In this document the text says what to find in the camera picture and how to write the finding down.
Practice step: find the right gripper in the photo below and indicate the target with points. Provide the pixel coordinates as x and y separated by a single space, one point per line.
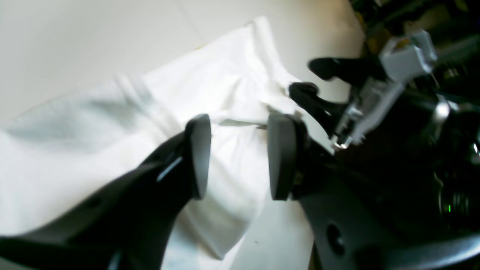
424 155

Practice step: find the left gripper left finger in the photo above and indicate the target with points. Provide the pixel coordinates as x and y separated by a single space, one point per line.
126 224

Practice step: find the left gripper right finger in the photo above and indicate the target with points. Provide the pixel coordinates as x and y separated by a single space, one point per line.
352 221

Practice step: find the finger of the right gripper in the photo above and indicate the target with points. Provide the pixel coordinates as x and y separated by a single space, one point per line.
355 71

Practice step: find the white printed T-shirt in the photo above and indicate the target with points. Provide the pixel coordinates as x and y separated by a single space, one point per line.
57 153

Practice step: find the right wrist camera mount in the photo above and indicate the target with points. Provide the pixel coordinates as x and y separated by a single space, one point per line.
402 59

